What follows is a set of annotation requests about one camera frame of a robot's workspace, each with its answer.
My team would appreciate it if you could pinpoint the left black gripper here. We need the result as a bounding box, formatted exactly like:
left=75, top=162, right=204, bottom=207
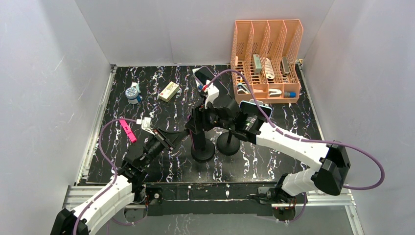
left=140, top=127, right=188, bottom=167

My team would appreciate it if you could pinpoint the white tape dispenser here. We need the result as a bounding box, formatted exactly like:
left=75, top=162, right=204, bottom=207
left=268, top=89, right=282, bottom=97

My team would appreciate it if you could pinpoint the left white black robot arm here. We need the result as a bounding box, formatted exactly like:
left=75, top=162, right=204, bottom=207
left=51, top=128, right=189, bottom=235

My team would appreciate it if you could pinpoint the grey item in organizer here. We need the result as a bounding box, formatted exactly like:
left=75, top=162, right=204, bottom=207
left=280, top=56, right=290, bottom=76

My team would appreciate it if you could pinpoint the cream box with red label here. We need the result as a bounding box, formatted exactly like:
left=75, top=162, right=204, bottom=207
left=158, top=82, right=179, bottom=102

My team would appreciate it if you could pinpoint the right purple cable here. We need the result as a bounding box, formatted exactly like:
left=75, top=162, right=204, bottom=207
left=202, top=69, right=386, bottom=191

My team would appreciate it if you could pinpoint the blue capped tube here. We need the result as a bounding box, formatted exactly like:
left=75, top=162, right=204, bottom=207
left=284, top=91, right=297, bottom=98

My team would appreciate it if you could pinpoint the grey stapler in organizer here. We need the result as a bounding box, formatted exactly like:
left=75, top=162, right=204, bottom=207
left=253, top=54, right=262, bottom=75

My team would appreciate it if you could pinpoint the black phone stand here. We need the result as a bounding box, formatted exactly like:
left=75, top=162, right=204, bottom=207
left=216, top=132, right=240, bottom=156
left=191, top=141, right=215, bottom=163

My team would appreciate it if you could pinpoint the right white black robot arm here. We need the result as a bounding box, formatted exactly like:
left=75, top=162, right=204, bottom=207
left=185, top=98, right=350, bottom=203

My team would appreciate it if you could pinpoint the white ribbed item in organizer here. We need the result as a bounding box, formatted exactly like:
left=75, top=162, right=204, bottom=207
left=264, top=58, right=275, bottom=81

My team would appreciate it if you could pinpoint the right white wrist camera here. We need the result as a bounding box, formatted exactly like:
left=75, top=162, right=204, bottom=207
left=203, top=85, right=220, bottom=109

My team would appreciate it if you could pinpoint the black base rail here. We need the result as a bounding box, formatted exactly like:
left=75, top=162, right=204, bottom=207
left=123, top=181, right=328, bottom=224

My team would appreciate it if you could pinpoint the pink clip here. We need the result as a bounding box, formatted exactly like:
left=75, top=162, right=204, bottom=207
left=119, top=120, right=137, bottom=143

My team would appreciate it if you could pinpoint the light blue phone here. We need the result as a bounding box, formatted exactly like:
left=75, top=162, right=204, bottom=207
left=239, top=100, right=273, bottom=117

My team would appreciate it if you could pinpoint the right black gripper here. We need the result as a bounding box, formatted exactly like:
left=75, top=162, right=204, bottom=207
left=186, top=102, right=233, bottom=134

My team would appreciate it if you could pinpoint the blue white jar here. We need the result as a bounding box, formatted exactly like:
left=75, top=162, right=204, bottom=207
left=125, top=82, right=142, bottom=104

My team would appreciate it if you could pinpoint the purple-edged phone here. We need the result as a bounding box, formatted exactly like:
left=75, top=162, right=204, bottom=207
left=190, top=131, right=206, bottom=151

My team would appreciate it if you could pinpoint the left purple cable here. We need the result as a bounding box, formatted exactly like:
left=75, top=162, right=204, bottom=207
left=71, top=117, right=143, bottom=235

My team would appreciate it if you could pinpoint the orange file organizer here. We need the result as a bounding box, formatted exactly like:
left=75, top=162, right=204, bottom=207
left=231, top=19, right=303, bottom=104

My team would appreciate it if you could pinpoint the clear-case phone on stand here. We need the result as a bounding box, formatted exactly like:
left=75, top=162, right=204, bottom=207
left=195, top=66, right=229, bottom=95

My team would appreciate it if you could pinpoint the purple cable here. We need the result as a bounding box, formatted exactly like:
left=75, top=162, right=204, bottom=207
left=71, top=117, right=143, bottom=235
left=202, top=69, right=386, bottom=191

